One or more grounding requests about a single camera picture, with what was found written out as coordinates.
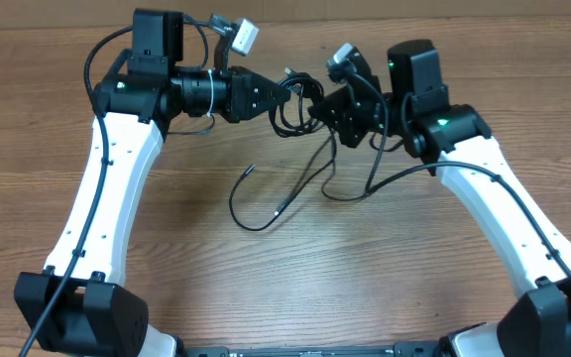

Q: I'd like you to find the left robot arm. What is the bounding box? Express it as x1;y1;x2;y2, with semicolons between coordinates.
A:
14;9;289;356

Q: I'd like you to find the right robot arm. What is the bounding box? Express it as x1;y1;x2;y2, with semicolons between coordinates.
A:
309;40;571;356

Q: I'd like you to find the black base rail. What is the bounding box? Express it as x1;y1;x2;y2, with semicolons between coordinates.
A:
178;341;455;357

